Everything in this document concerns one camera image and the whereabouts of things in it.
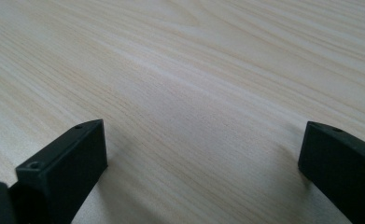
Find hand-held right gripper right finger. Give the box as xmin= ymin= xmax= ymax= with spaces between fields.
xmin=297 ymin=120 xmax=365 ymax=224

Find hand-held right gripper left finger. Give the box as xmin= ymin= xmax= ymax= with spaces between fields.
xmin=15 ymin=119 xmax=109 ymax=224

